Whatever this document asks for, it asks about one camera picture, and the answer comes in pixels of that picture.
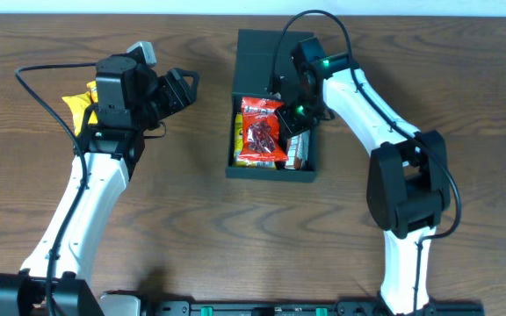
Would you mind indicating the red Hacks candy bag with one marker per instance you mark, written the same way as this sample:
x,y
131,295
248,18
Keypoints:
x,y
260,131

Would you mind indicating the brown Pocky box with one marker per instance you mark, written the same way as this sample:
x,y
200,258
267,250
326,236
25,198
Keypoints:
x,y
297,149

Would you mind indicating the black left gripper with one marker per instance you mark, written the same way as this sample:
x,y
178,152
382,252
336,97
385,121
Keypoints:
x,y
172,89

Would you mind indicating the large yellow snack bag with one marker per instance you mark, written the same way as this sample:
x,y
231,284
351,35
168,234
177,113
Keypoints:
x,y
238,146

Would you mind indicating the small orange-yellow snack packet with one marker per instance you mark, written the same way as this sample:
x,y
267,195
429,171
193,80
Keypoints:
x,y
92,87

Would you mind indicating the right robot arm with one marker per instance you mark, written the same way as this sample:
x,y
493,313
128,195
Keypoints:
x,y
408,186

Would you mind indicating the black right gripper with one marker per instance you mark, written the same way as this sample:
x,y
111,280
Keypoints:
x,y
286,126

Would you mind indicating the yellow snack packet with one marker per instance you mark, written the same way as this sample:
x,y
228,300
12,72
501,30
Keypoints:
x,y
77,105

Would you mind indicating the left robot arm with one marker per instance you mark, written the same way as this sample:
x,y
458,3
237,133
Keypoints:
x,y
112,121

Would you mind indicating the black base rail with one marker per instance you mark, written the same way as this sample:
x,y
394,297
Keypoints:
x,y
314,309

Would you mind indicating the black storage box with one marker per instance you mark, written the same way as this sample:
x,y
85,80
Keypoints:
x,y
251,77

